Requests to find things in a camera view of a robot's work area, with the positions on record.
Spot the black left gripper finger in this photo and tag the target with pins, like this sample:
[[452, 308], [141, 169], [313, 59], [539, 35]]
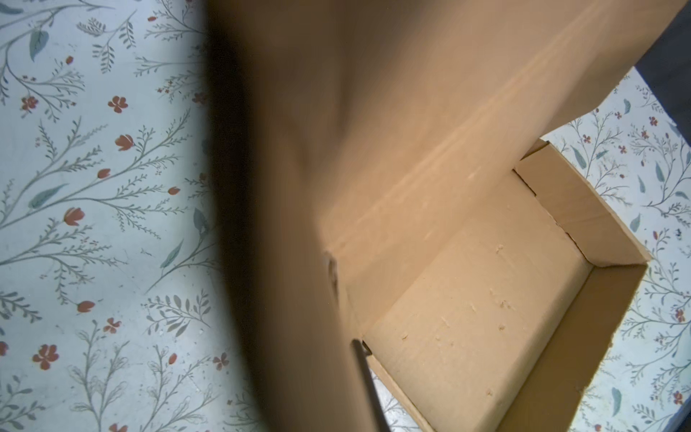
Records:
[[368, 382]]

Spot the brown cardboard box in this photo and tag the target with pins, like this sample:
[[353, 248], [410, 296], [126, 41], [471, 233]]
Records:
[[380, 174]]

